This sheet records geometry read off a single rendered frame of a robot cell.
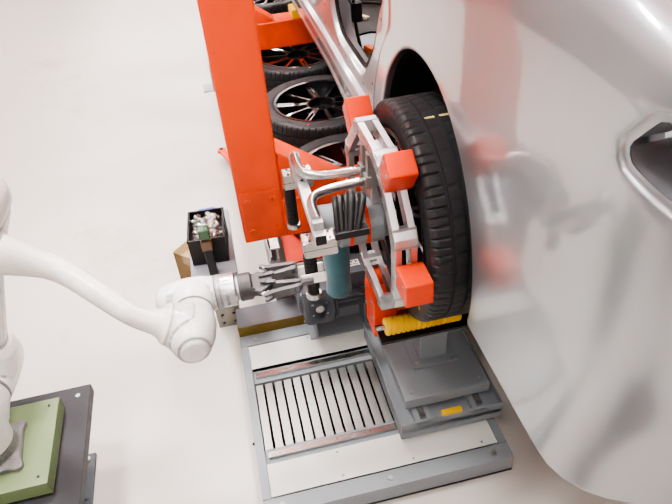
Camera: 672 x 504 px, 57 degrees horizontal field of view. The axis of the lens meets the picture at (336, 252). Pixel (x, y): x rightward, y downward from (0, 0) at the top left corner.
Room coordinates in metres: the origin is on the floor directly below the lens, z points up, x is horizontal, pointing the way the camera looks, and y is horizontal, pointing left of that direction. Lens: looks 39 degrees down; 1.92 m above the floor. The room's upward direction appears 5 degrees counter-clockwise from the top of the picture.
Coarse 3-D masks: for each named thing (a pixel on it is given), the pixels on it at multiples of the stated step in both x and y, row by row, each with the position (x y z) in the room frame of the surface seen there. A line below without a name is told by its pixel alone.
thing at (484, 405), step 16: (368, 336) 1.65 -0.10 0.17; (384, 368) 1.51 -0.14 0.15; (384, 384) 1.44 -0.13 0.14; (400, 400) 1.36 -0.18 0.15; (448, 400) 1.34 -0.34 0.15; (464, 400) 1.34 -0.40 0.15; (480, 400) 1.30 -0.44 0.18; (496, 400) 1.32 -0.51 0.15; (400, 416) 1.29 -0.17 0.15; (416, 416) 1.27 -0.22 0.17; (432, 416) 1.28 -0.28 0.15; (448, 416) 1.27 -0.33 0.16; (464, 416) 1.27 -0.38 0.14; (480, 416) 1.28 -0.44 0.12; (496, 416) 1.29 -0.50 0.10; (400, 432) 1.25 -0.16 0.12; (416, 432) 1.25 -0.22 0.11
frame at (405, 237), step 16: (352, 128) 1.63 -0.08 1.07; (368, 128) 1.56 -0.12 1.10; (352, 144) 1.65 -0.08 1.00; (368, 144) 1.44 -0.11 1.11; (384, 144) 1.45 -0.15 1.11; (352, 160) 1.71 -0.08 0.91; (352, 176) 1.71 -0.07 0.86; (384, 192) 1.30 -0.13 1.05; (400, 192) 1.31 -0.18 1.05; (384, 208) 1.30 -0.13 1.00; (400, 208) 1.31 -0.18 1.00; (400, 240) 1.22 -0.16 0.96; (416, 240) 1.22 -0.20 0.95; (368, 256) 1.58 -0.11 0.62; (400, 256) 1.22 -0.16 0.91; (416, 256) 1.22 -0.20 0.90; (368, 272) 1.51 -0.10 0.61; (384, 272) 1.50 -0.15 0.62; (384, 304) 1.33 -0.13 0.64; (400, 304) 1.22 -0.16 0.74
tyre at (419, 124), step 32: (416, 96) 1.58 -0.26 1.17; (416, 128) 1.41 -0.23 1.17; (448, 128) 1.41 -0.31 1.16; (416, 160) 1.33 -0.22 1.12; (448, 160) 1.32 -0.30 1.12; (416, 192) 1.31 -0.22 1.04; (448, 192) 1.26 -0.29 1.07; (448, 224) 1.22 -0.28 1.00; (384, 256) 1.63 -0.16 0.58; (448, 256) 1.19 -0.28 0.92; (448, 288) 1.18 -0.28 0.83
